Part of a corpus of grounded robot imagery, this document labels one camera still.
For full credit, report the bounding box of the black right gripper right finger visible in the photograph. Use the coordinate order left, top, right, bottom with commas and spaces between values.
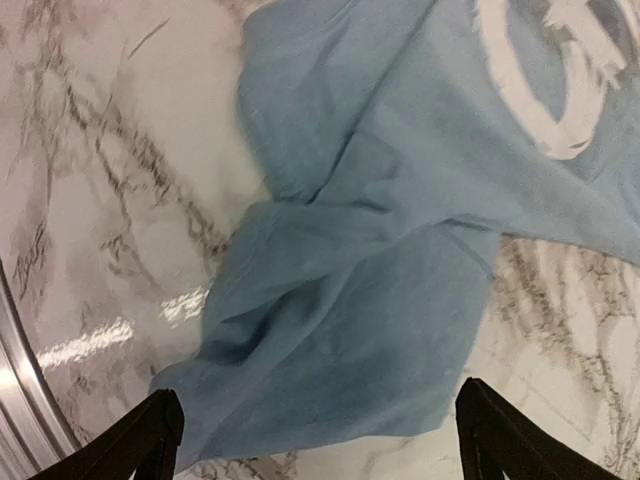
455, 377, 613, 480

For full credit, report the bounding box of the aluminium front rail frame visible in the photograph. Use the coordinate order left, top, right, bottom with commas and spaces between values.
0, 274, 80, 479

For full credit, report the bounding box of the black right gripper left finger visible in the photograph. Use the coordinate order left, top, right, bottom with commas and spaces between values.
32, 389, 184, 480

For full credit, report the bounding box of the light blue printed t-shirt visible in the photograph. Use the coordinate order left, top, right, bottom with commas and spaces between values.
152, 1, 639, 471

